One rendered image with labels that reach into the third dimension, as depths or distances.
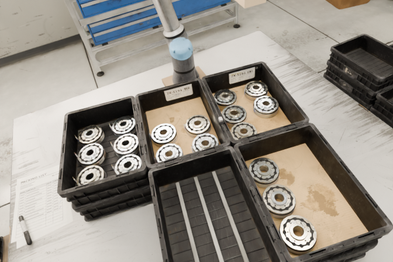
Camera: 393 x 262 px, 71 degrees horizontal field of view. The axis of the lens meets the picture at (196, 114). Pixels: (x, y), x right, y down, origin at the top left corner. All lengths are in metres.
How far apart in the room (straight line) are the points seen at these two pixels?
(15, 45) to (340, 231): 3.66
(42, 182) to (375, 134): 1.46
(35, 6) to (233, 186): 3.17
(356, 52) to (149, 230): 1.79
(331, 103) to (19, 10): 3.25
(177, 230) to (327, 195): 0.49
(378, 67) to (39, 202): 2.05
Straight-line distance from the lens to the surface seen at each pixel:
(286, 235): 0.91
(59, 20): 3.78
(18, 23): 3.80
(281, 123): 1.18
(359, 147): 1.35
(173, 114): 1.23
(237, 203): 0.97
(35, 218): 1.34
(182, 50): 1.40
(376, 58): 2.24
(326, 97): 1.52
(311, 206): 0.99
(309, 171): 1.06
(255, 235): 0.93
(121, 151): 1.13
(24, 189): 1.45
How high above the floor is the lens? 1.70
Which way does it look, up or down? 46 degrees down
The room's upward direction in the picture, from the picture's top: 9 degrees counter-clockwise
